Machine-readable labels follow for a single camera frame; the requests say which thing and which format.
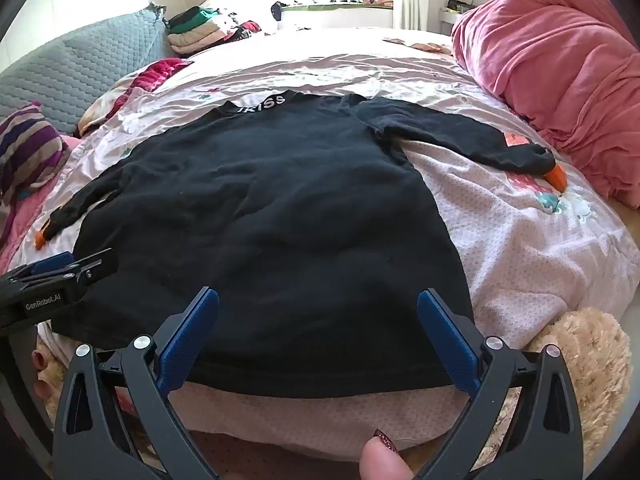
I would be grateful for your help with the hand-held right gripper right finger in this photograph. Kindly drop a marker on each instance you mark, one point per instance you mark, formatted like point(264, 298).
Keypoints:
point(447, 342)

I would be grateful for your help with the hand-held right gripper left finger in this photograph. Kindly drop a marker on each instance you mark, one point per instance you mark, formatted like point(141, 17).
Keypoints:
point(187, 342)

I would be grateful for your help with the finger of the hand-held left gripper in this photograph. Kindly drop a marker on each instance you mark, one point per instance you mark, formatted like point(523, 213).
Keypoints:
point(52, 262)
point(97, 265)

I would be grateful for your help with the black sweater with orange cuffs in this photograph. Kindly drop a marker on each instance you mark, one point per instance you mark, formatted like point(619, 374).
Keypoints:
point(275, 210)

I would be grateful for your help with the stack of folded clothes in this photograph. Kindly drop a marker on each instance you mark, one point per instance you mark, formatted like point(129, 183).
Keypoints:
point(197, 30)

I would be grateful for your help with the pile of dark clothes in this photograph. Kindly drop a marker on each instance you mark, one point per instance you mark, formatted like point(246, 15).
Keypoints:
point(250, 29)

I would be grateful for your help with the person's left hand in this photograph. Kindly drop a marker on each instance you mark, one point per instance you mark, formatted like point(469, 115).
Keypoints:
point(44, 357)

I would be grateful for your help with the person's right hand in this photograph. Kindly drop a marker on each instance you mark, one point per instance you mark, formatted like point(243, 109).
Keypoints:
point(382, 460)

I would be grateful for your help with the pink printed bed sheet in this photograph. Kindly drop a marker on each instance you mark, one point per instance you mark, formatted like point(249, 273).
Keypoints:
point(500, 240)

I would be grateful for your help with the striped pillow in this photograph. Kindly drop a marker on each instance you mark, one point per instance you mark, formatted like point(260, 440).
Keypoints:
point(27, 150)

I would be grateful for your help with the red floral blanket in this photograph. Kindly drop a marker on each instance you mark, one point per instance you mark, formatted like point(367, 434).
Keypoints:
point(150, 77)

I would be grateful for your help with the grey quilted headboard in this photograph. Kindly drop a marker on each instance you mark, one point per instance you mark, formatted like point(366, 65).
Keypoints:
point(75, 65)

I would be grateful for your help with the pink blanket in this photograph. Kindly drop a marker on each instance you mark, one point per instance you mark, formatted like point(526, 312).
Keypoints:
point(560, 70)

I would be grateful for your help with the peach printed cloth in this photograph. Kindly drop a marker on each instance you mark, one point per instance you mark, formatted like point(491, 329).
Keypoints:
point(420, 46)

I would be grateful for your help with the small black object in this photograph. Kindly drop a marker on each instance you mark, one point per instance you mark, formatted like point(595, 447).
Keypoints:
point(276, 11)

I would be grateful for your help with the white desk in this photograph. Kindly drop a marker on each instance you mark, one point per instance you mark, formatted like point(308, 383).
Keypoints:
point(450, 19)

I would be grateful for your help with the green window sill cushion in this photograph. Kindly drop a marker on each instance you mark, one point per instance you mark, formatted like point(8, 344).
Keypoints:
point(320, 7)

